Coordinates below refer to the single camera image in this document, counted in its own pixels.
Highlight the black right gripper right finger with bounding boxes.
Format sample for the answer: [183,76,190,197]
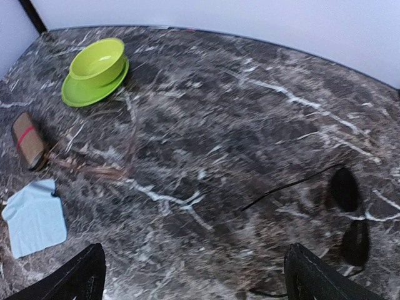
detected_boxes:
[284,243,382,299]

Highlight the pink translucent sunglasses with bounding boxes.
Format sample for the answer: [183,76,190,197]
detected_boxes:
[46,93,138,182]

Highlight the black sunglasses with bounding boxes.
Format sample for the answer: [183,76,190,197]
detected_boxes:
[241,164,371,273]

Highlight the left light blue cloth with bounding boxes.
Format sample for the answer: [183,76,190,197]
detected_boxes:
[2,179,68,259]

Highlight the green plastic bowl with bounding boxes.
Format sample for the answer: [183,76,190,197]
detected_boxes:
[69,38,126,88]

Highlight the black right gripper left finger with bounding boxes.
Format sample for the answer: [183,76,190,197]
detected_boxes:
[8,243,106,300]

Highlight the green plastic plate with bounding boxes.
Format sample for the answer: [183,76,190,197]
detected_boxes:
[61,59,129,108]

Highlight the left black frame post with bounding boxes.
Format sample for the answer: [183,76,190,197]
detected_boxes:
[19,0,48,35]

